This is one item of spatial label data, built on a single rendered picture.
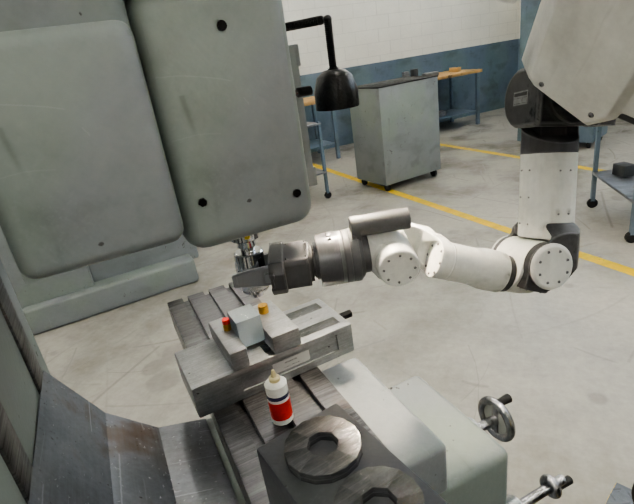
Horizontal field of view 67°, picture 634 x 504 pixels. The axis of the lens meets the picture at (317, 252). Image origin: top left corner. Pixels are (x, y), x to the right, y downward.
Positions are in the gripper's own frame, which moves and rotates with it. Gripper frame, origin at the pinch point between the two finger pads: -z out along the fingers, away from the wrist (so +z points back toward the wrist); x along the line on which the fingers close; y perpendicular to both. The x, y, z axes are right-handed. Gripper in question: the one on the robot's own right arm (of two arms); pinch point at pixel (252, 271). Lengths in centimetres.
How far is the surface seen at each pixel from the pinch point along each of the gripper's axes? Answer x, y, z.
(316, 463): 32.7, 9.5, 6.9
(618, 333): -127, 123, 159
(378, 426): -0.6, 37.5, 17.6
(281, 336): -9.0, 18.8, 1.6
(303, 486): 34.2, 10.8, 5.2
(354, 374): -17.7, 37.4, 15.3
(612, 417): -74, 123, 121
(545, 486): -8, 71, 56
